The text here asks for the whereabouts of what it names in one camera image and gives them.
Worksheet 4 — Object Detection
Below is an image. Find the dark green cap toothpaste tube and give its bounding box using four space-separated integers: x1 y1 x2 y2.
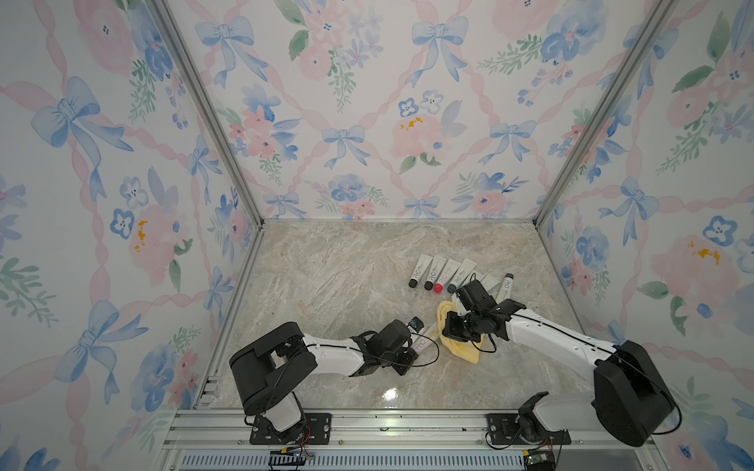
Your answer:
446 258 476 294

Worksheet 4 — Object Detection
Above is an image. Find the right aluminium frame post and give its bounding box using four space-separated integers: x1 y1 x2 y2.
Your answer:
533 0 677 231

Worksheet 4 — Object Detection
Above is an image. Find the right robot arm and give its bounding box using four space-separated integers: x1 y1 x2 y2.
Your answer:
438 299 683 447

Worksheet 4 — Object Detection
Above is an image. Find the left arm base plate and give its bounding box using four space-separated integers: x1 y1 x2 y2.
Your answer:
249 412 332 445

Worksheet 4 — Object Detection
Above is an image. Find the aluminium front rail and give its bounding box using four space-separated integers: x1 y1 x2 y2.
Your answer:
153 409 669 470

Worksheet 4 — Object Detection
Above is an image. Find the black cap toothpaste tube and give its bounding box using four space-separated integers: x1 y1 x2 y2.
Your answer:
423 255 448 290

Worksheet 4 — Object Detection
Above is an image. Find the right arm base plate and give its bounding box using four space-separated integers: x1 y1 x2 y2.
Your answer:
485 412 571 447

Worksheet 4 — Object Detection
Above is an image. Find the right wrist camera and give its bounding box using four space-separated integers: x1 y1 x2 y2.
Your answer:
456 280 497 313

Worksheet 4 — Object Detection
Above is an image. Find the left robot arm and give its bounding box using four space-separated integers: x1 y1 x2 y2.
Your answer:
229 317 424 442

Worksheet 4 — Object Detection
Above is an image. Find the yellow cleaning cloth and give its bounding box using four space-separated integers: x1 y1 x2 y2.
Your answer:
436 300 482 364

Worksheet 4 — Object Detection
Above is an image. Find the pink cap toothpaste tube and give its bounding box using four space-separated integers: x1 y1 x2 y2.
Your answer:
433 259 461 294
412 323 439 355

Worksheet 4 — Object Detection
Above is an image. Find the aluminium frame post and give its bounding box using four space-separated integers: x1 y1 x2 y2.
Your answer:
145 0 264 232
533 0 677 231

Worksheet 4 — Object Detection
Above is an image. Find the left aluminium frame post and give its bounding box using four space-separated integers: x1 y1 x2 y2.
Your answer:
145 0 264 232

